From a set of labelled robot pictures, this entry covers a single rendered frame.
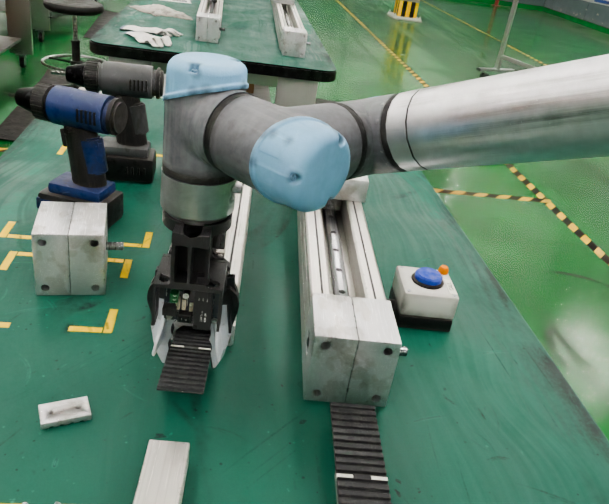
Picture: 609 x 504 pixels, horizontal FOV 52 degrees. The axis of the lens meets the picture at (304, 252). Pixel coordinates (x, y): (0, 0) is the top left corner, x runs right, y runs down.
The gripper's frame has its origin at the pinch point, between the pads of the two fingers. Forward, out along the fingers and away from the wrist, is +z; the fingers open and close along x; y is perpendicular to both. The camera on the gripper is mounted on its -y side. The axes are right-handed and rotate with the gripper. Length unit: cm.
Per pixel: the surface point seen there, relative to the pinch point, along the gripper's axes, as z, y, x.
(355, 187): -9.1, -36.7, 22.2
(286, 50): 0, -194, 11
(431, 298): -3.4, -12.8, 31.8
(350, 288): -2.4, -14.8, 20.6
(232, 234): -6.4, -19.6, 3.0
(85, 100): -19.1, -33.3, -21.3
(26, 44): 61, -411, -171
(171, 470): -0.8, 18.9, 0.8
